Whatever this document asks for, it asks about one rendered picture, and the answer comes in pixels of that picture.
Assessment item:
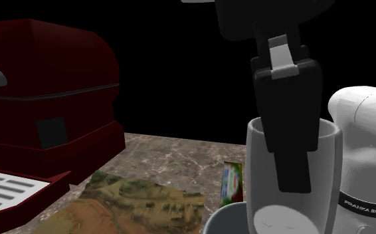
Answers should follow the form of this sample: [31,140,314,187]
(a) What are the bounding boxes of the tall white cup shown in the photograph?
[245,116,344,234]

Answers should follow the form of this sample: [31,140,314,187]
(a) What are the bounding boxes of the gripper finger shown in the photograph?
[250,23,324,194]

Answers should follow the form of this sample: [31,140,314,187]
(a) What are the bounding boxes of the dark red espresso machine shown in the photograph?
[0,18,127,234]

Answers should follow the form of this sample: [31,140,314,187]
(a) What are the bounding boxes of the green white red carton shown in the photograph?
[219,161,244,209]

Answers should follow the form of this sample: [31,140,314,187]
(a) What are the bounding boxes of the grey bowl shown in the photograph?
[202,201,249,234]

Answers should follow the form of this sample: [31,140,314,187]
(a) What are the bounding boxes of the book with landscape cover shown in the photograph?
[31,170,207,234]

